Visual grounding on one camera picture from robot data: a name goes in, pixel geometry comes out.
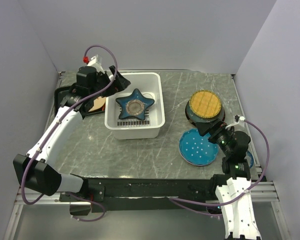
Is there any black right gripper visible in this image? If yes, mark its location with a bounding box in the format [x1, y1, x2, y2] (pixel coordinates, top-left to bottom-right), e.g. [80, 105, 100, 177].
[195, 117, 235, 156]

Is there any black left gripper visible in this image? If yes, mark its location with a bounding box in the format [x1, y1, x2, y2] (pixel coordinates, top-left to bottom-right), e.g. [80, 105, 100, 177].
[90, 65, 131, 100]

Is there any turquoise polka dot plate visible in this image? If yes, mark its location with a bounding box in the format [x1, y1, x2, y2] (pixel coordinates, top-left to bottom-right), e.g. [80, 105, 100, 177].
[178, 128, 219, 167]

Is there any blue star-shaped dish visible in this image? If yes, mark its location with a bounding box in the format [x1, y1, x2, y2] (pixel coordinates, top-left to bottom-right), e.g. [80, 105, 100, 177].
[115, 88, 155, 121]

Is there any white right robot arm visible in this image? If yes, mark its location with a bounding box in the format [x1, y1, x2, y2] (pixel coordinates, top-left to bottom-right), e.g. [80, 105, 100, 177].
[195, 120, 262, 240]

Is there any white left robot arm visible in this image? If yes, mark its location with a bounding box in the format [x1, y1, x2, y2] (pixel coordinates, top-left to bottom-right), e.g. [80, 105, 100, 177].
[13, 65, 130, 201]

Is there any white plastic bin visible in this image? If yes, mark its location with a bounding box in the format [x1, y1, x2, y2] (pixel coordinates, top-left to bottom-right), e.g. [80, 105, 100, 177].
[104, 72, 165, 140]

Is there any dark blue floral plate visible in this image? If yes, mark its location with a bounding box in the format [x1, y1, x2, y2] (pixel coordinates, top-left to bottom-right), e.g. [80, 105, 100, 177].
[185, 99, 226, 127]

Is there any lavender round plate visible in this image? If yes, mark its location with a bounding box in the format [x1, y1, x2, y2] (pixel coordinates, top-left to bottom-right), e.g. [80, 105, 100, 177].
[178, 140, 219, 167]

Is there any round woven bamboo mat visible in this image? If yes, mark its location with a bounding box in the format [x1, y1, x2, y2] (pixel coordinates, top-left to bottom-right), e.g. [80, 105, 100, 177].
[189, 90, 222, 119]

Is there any peach bird-painted plate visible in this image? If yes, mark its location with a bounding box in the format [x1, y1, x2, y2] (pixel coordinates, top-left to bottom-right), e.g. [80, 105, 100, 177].
[88, 96, 106, 113]

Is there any small blue patterned dish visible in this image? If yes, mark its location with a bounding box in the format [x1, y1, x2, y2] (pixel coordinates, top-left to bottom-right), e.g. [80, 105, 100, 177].
[246, 150, 255, 169]

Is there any black serving tray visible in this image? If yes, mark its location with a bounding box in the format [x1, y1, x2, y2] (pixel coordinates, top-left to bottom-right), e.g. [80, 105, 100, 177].
[54, 86, 106, 118]

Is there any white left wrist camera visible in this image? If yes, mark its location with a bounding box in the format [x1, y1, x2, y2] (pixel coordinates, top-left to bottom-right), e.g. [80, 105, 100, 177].
[83, 54, 105, 73]

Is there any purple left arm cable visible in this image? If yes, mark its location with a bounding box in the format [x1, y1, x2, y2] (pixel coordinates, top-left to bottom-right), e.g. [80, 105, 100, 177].
[20, 44, 119, 223]

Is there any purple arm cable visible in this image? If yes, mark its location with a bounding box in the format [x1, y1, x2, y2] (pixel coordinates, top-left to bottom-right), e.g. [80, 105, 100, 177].
[168, 118, 270, 216]
[20, 44, 119, 223]

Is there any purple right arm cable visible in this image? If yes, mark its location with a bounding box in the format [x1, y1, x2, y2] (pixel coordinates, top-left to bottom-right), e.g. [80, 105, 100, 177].
[168, 118, 270, 216]

